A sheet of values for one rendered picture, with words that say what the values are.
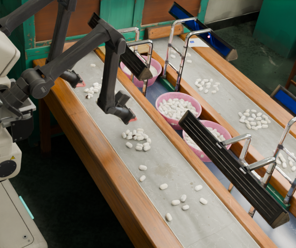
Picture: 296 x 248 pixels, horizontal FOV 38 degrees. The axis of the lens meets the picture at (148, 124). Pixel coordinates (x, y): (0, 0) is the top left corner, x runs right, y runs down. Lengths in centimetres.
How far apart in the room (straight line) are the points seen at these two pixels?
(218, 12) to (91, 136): 314
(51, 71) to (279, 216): 100
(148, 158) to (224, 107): 68
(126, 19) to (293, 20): 233
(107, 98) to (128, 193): 44
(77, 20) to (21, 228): 128
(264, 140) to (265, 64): 234
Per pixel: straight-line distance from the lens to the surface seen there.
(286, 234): 213
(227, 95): 271
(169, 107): 249
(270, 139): 248
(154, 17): 305
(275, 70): 466
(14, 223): 246
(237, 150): 237
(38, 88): 169
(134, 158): 214
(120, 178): 201
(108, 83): 195
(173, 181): 207
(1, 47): 174
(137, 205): 191
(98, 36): 174
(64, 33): 220
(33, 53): 276
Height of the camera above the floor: 224
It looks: 39 degrees down
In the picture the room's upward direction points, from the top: 9 degrees clockwise
